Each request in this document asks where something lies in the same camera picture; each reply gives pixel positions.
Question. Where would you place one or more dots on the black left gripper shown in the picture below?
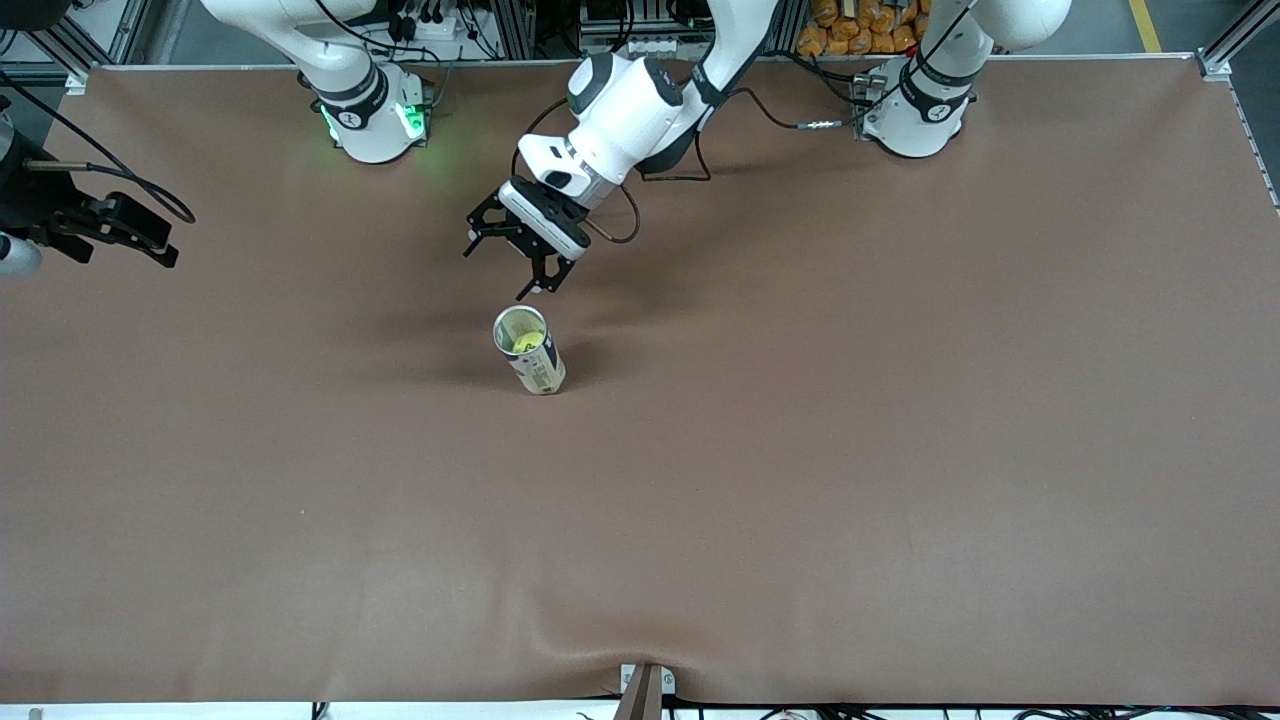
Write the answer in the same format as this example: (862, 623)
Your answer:
(527, 247)

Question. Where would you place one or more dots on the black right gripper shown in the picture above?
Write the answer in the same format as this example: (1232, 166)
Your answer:
(42, 207)

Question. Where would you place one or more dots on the yellow-green tennis ball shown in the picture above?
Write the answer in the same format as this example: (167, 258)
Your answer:
(525, 343)

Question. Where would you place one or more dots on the blue white tennis ball can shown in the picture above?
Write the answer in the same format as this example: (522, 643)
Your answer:
(545, 375)

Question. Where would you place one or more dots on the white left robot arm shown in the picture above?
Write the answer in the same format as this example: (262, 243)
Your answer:
(630, 110)

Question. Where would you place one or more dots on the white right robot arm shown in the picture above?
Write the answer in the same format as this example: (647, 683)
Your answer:
(370, 120)

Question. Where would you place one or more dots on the white power strip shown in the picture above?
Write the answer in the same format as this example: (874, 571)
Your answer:
(440, 28)

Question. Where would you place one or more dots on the white connector strip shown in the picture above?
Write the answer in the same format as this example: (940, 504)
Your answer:
(655, 45)

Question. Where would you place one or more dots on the brown table mat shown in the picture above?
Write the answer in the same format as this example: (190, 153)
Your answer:
(700, 520)

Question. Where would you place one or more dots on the orange snack packets pile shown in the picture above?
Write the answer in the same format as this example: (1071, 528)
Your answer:
(850, 35)

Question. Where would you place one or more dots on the silver aluminium frame profile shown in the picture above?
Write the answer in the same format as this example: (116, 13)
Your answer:
(1213, 63)
(130, 30)
(515, 25)

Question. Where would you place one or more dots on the grey metal clamp bracket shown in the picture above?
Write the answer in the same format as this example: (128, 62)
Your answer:
(668, 680)

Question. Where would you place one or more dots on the brown wooden post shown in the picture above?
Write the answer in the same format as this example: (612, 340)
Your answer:
(640, 700)

